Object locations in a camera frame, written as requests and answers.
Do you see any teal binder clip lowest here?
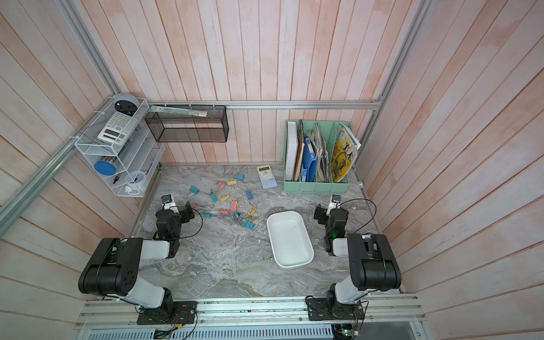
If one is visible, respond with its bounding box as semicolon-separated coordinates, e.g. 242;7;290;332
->
243;220;254;230

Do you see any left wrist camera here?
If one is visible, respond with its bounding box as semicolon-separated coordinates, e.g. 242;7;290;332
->
161;194;178;213

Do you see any white storage tray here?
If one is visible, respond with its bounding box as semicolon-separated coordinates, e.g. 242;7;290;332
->
266;211;315;269

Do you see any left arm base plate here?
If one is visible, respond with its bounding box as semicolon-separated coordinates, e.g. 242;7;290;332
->
136;301;198;325

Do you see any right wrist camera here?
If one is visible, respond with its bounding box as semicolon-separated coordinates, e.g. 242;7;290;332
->
327;194;341;215

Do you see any green file organizer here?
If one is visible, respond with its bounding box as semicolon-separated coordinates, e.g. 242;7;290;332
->
282;120;351;195

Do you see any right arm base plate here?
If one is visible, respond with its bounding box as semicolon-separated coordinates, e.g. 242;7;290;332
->
305;296;365;321

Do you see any yellow blue calculator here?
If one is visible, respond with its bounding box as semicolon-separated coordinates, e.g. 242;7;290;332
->
257;165;278;190

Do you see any blue folder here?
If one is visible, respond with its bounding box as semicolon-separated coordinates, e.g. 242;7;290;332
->
301;137;317;182

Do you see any white binder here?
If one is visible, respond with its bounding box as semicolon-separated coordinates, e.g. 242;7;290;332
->
285;121;298;181

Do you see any white calculator on shelf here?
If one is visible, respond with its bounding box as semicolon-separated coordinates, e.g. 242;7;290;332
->
98;111;137;145

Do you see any yellow magazine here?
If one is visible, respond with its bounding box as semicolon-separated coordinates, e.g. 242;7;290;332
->
331;123;361;183

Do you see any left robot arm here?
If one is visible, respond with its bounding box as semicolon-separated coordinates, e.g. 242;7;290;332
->
78;202;198;317

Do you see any white mug on shelf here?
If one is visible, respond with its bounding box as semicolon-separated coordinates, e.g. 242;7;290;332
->
125;171;146;195

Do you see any black wire basket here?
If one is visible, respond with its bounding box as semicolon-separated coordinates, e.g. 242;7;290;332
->
145;104;230;143

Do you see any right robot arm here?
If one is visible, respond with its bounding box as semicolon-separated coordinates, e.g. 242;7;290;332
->
314;205;402;309

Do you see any round grey speaker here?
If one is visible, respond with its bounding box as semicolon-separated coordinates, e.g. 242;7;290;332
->
113;93;140;117

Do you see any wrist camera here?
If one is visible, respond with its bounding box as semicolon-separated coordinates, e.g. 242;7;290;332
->
327;194;341;215
161;194;178;213

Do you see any ruler on basket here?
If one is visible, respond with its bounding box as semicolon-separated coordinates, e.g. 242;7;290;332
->
150;106;208;118

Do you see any white wire shelf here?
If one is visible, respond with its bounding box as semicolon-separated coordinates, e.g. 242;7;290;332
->
75;96;165;198

